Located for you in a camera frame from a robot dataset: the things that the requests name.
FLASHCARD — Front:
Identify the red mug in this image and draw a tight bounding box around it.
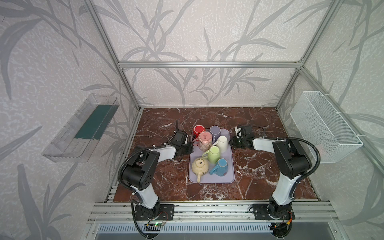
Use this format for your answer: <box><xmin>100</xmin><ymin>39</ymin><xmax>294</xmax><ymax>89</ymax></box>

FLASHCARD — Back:
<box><xmin>193</xmin><ymin>125</ymin><xmax>206</xmax><ymax>140</ymax></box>

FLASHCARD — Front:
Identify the lavender plastic tray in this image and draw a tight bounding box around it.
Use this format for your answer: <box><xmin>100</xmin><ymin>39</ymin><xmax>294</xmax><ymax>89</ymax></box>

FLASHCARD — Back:
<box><xmin>189</xmin><ymin>139</ymin><xmax>235</xmax><ymax>184</ymax></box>

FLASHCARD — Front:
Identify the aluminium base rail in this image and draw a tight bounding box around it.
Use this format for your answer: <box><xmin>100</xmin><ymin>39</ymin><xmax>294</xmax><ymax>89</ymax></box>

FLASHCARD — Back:
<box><xmin>87</xmin><ymin>201</ymin><xmax>340</xmax><ymax>224</ymax></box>

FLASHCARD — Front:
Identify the light green mug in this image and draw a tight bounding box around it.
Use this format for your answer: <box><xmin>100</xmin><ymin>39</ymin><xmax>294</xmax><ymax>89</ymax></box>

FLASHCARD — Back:
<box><xmin>202</xmin><ymin>146</ymin><xmax>221</xmax><ymax>165</ymax></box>

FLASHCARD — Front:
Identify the blue mug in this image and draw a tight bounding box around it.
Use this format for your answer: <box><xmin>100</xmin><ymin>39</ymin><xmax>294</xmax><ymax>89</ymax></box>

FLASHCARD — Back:
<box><xmin>209</xmin><ymin>159</ymin><xmax>229</xmax><ymax>177</ymax></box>

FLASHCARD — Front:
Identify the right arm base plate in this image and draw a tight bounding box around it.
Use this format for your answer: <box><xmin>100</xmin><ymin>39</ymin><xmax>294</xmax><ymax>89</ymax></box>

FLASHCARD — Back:
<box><xmin>249</xmin><ymin>204</ymin><xmax>296</xmax><ymax>221</ymax></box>

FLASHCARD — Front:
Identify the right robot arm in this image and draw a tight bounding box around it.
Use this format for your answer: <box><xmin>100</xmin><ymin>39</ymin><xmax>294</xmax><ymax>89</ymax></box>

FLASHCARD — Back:
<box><xmin>230</xmin><ymin>125</ymin><xmax>321</xmax><ymax>218</ymax></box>

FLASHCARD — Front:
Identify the white mug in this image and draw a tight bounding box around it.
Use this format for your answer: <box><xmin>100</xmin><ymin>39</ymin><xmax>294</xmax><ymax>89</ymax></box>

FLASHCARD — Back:
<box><xmin>212</xmin><ymin>136</ymin><xmax>229</xmax><ymax>153</ymax></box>

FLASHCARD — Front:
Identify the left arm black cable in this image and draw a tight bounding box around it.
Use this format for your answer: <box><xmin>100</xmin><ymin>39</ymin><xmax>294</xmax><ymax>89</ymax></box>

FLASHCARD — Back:
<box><xmin>117</xmin><ymin>119</ymin><xmax>181</xmax><ymax>239</ymax></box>

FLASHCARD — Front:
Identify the pink patterned mug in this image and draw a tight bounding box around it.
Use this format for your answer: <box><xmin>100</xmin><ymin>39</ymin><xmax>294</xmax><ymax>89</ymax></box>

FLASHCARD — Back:
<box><xmin>193</xmin><ymin>131</ymin><xmax>213</xmax><ymax>152</ymax></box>

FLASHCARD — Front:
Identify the lavender mug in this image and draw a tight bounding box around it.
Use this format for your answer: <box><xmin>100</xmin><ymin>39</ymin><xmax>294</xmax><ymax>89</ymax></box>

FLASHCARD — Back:
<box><xmin>209</xmin><ymin>126</ymin><xmax>221</xmax><ymax>143</ymax></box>

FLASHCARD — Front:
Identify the aluminium cage frame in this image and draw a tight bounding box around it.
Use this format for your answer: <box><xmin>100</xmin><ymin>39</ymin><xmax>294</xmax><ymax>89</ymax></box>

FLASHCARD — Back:
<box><xmin>83</xmin><ymin>0</ymin><xmax>384</xmax><ymax>175</ymax></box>

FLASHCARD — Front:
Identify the white wire mesh basket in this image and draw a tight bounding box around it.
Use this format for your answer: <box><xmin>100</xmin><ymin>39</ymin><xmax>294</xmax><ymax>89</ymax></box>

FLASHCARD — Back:
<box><xmin>291</xmin><ymin>91</ymin><xmax>363</xmax><ymax>164</ymax></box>

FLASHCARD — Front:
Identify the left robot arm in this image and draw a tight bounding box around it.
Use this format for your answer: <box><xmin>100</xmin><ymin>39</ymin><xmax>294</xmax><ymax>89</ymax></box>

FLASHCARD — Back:
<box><xmin>118</xmin><ymin>130</ymin><xmax>193</xmax><ymax>211</ymax></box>

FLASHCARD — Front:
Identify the cream teapot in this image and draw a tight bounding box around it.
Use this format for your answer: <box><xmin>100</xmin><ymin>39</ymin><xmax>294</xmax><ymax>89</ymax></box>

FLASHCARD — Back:
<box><xmin>192</xmin><ymin>158</ymin><xmax>209</xmax><ymax>183</ymax></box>

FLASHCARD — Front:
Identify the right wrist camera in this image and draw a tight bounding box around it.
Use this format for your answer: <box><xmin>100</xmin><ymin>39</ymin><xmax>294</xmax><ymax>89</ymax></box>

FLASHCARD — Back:
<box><xmin>234</xmin><ymin>127</ymin><xmax>242</xmax><ymax>138</ymax></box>

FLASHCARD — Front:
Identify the clear plastic wall bin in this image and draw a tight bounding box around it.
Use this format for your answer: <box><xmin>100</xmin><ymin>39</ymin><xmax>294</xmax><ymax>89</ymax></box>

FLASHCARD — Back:
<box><xmin>42</xmin><ymin>94</ymin><xmax>120</xmax><ymax>163</ymax></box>

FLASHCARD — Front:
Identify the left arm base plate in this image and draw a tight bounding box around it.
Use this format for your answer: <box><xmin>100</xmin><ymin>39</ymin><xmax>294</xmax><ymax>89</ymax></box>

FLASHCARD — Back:
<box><xmin>134</xmin><ymin>204</ymin><xmax>175</xmax><ymax>221</ymax></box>

